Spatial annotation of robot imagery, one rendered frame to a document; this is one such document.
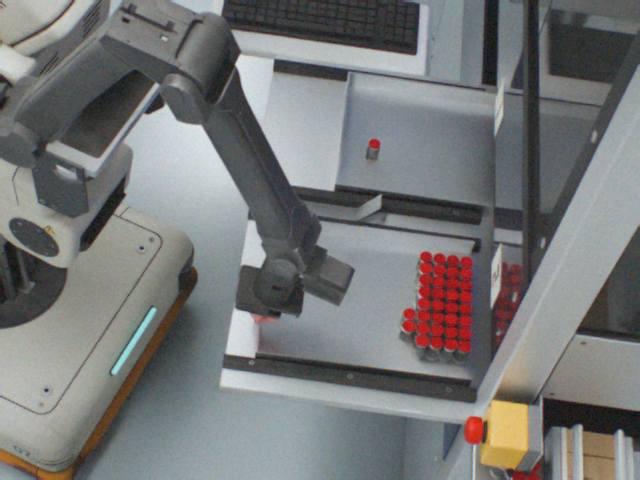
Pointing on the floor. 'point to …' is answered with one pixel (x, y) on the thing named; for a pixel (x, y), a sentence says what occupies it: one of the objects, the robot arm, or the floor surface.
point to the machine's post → (566, 274)
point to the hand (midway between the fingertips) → (258, 317)
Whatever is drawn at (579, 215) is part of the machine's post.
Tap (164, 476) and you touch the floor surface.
